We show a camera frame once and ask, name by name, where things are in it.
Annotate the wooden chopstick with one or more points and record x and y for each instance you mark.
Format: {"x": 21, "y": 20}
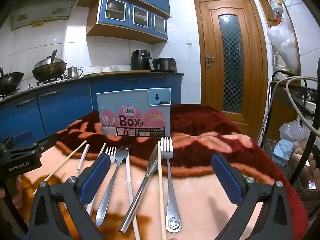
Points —
{"x": 65, "y": 161}
{"x": 161, "y": 180}

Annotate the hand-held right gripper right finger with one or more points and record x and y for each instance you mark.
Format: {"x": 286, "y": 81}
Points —
{"x": 225, "y": 177}

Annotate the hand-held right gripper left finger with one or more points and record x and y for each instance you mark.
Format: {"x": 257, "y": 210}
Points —
{"x": 96, "y": 175}

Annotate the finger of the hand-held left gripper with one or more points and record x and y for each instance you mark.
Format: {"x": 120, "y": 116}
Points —
{"x": 21, "y": 137}
{"x": 46, "y": 141}

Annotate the black air fryer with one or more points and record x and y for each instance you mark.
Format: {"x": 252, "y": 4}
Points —
{"x": 140, "y": 60}

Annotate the gas stove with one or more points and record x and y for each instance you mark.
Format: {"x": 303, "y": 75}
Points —
{"x": 47, "y": 82}

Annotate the light blue plastic container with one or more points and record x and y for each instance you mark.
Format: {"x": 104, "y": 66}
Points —
{"x": 282, "y": 152}

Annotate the wall socket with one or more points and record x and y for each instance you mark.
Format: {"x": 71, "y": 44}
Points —
{"x": 189, "y": 42}

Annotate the black rice cooker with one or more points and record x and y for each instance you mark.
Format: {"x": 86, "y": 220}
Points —
{"x": 165, "y": 65}

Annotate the white chopstick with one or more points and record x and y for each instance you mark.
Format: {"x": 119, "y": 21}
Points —
{"x": 102, "y": 148}
{"x": 82, "y": 158}
{"x": 130, "y": 187}

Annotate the steel wok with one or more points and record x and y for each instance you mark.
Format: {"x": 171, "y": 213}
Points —
{"x": 47, "y": 70}

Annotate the person's left hand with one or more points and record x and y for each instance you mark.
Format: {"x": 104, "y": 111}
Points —
{"x": 18, "y": 192}

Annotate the clear plastic bag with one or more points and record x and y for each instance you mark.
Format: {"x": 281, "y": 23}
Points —
{"x": 295, "y": 132}

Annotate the steel table knife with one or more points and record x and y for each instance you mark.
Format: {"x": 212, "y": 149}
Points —
{"x": 146, "y": 177}

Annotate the red floral blanket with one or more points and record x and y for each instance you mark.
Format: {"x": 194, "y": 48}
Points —
{"x": 200, "y": 135}

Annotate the light blue utensil holder box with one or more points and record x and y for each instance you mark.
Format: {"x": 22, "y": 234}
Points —
{"x": 132, "y": 115}

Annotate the metal ladle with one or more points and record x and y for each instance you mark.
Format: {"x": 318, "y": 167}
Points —
{"x": 52, "y": 57}

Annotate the plain steel fork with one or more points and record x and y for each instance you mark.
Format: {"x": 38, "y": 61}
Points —
{"x": 112, "y": 182}

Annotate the blue base cabinets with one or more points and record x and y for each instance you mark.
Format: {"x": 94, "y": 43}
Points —
{"x": 62, "y": 110}

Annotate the black metal rack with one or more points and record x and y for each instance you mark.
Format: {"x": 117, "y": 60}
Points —
{"x": 310, "y": 120}

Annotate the dark wok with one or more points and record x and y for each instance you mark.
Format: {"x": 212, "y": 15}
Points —
{"x": 10, "y": 81}

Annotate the range hood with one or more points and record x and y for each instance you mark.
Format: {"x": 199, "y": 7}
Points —
{"x": 42, "y": 5}

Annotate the wooden door with glass panel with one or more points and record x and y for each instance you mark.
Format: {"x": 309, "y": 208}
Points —
{"x": 210, "y": 92}

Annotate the steel kettle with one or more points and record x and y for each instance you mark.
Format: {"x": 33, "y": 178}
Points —
{"x": 73, "y": 72}

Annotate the bottles on shelf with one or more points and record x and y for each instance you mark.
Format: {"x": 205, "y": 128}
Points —
{"x": 275, "y": 7}

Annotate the hanging white plastic bag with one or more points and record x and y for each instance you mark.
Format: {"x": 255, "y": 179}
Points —
{"x": 282, "y": 42}

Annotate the blue glass-door wall cabinet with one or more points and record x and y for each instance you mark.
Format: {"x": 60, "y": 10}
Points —
{"x": 125, "y": 25}

